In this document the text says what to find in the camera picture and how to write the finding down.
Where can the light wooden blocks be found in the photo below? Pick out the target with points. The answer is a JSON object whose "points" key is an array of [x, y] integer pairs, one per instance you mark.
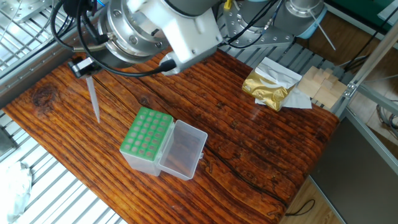
{"points": [[323, 88]]}

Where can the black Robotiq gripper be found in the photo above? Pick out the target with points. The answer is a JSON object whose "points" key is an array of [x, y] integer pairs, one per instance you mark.
{"points": [[118, 61]]}

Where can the wood grain table mat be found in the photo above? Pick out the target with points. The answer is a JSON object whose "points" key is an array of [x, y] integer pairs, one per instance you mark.
{"points": [[202, 102]]}

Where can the silver perforated mounting plate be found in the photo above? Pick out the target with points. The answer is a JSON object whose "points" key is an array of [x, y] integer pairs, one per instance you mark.
{"points": [[28, 9]]}

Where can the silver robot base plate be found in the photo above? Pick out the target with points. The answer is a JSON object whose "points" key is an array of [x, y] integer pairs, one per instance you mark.
{"points": [[248, 34]]}

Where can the clear pipette box green rack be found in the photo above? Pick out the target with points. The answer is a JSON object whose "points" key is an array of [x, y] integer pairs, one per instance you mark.
{"points": [[146, 133]]}

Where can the white crumpled tissue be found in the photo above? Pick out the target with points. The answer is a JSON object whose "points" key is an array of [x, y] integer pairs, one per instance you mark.
{"points": [[14, 189]]}

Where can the gold tissue pack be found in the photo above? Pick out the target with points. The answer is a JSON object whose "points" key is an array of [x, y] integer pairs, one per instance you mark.
{"points": [[264, 90]]}

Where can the large clear pipette tip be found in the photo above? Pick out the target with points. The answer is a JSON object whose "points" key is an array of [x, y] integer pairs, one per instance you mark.
{"points": [[92, 96]]}

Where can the yellow plastic clamp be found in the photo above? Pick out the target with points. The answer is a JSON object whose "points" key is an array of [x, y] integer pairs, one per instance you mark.
{"points": [[228, 4]]}

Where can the silver blue-capped robot arm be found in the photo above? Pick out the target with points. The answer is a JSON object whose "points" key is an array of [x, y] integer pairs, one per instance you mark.
{"points": [[192, 31]]}

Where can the aluminium frame profile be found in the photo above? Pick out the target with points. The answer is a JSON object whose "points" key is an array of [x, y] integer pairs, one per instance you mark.
{"points": [[371, 62]]}

